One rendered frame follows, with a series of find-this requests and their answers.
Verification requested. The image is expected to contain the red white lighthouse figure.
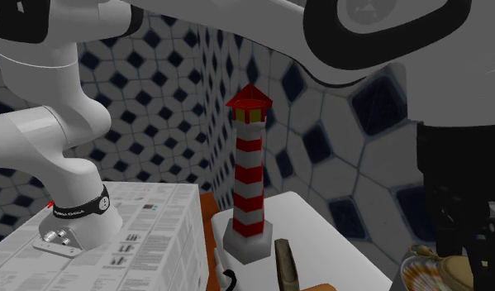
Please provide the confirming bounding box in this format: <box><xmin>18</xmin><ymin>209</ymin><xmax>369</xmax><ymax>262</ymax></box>
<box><xmin>222</xmin><ymin>83</ymin><xmax>274</xmax><ymax>266</ymax></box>

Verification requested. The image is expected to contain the newspaper patterned robot stand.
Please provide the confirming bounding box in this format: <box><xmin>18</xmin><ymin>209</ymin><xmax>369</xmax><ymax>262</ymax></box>
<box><xmin>0</xmin><ymin>181</ymin><xmax>210</xmax><ymax>291</ymax></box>

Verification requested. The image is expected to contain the small black curved hook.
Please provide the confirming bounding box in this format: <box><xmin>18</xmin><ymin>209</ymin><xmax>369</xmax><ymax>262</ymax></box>
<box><xmin>221</xmin><ymin>268</ymin><xmax>238</xmax><ymax>291</ymax></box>

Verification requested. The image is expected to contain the dark olive tool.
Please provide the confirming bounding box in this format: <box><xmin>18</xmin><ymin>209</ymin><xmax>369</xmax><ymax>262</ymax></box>
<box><xmin>274</xmin><ymin>237</ymin><xmax>302</xmax><ymax>291</ymax></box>

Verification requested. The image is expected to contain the tan rounded object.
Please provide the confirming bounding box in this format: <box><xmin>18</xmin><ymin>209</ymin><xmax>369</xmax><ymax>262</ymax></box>
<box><xmin>407</xmin><ymin>244</ymin><xmax>475</xmax><ymax>291</ymax></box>

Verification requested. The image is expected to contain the orange brown panel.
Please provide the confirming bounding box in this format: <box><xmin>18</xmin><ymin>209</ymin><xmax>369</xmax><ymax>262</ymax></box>
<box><xmin>198</xmin><ymin>191</ymin><xmax>221</xmax><ymax>291</ymax></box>

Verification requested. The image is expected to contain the orange striped shell dish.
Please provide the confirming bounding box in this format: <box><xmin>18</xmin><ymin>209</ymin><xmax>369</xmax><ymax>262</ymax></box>
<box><xmin>399</xmin><ymin>254</ymin><xmax>450</xmax><ymax>291</ymax></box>

